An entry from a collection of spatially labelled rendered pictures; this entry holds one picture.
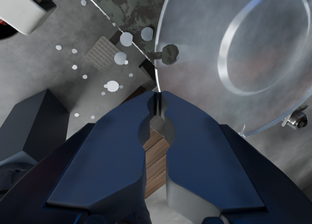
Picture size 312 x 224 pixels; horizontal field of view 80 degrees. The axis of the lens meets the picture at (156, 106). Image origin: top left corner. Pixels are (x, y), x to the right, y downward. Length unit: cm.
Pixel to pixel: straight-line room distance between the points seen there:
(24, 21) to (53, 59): 68
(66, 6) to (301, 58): 86
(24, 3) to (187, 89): 26
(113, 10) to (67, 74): 75
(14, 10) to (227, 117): 34
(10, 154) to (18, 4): 50
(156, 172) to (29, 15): 87
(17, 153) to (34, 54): 48
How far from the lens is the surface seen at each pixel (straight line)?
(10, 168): 74
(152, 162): 97
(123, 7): 33
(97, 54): 84
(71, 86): 107
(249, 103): 31
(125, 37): 33
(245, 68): 26
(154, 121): 25
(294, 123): 40
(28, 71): 107
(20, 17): 36
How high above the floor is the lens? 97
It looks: 54 degrees down
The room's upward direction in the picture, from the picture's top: 149 degrees clockwise
